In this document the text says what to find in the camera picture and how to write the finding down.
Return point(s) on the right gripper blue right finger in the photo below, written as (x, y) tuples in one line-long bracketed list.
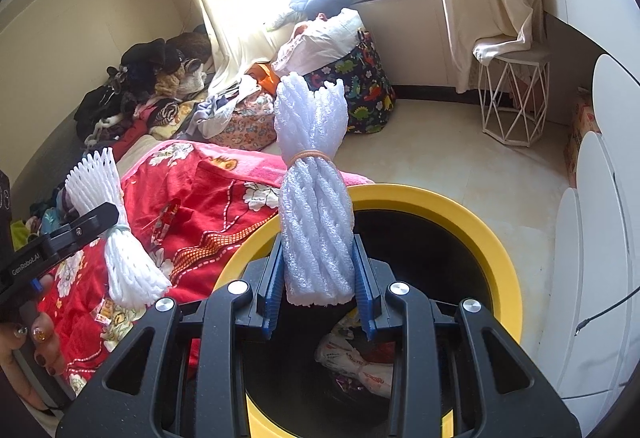
[(367, 293)]

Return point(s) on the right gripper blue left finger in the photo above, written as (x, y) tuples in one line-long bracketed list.
[(271, 289)]

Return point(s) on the large white foam net bundle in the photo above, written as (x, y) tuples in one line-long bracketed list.
[(315, 209)]

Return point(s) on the small white foam net bundle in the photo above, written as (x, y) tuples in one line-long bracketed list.
[(134, 281)]

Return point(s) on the yellow rimmed black trash bin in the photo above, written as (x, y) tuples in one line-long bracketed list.
[(491, 257)]

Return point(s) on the left hand painted nails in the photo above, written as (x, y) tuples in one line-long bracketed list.
[(26, 347)]

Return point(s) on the grey headboard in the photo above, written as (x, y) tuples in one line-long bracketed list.
[(47, 168)]

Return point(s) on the orange yellow snack packet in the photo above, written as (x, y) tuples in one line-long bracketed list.
[(109, 314)]

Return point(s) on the red floral blanket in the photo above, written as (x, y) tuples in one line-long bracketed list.
[(191, 206)]

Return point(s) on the floral pink fabric bag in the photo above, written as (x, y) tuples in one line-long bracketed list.
[(251, 126)]

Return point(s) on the dinosaur print laundry basket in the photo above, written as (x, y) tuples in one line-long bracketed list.
[(370, 97)]

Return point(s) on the white round back chair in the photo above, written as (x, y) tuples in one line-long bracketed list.
[(590, 344)]

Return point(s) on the lavender white clothes heap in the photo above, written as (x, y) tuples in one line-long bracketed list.
[(211, 117)]

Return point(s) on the orange bag beside bed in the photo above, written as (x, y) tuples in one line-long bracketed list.
[(265, 77)]

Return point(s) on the dark clothes pile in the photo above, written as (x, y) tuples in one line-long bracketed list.
[(151, 82)]

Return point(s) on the white bag in basket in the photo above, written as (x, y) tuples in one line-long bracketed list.
[(321, 43)]

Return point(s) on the left cream curtain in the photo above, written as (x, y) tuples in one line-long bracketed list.
[(215, 8)]

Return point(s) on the white vanity desk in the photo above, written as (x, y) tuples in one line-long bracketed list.
[(578, 32)]

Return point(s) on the white wire side table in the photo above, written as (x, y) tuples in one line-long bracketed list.
[(514, 96)]

